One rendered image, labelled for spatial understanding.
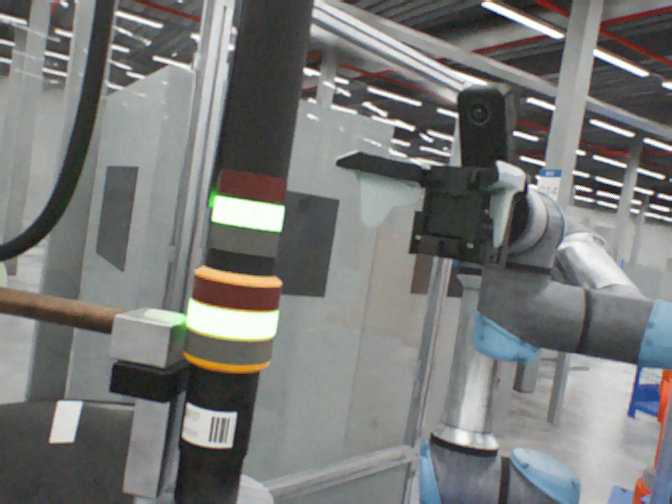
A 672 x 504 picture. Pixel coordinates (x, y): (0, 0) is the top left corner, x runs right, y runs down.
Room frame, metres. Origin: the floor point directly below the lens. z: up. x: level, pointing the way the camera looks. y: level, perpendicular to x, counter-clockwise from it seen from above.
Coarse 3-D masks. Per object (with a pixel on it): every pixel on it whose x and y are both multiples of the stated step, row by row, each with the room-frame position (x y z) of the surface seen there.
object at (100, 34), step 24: (96, 0) 0.31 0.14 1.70; (96, 24) 0.31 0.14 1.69; (96, 48) 0.31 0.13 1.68; (96, 72) 0.31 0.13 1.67; (96, 96) 0.31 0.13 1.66; (72, 144) 0.31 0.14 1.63; (72, 168) 0.31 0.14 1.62; (72, 192) 0.31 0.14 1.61; (48, 216) 0.31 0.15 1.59; (24, 240) 0.31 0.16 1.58; (0, 264) 0.32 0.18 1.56
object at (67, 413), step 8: (64, 408) 0.44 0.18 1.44; (72, 408) 0.45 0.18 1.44; (80, 408) 0.45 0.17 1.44; (56, 416) 0.44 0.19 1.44; (64, 416) 0.44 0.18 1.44; (72, 416) 0.44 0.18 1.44; (56, 424) 0.44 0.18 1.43; (64, 424) 0.44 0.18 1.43; (72, 424) 0.44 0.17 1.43; (56, 432) 0.43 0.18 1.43; (64, 432) 0.43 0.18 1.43; (72, 432) 0.43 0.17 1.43; (56, 440) 0.43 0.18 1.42; (64, 440) 0.43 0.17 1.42; (72, 440) 0.43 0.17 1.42
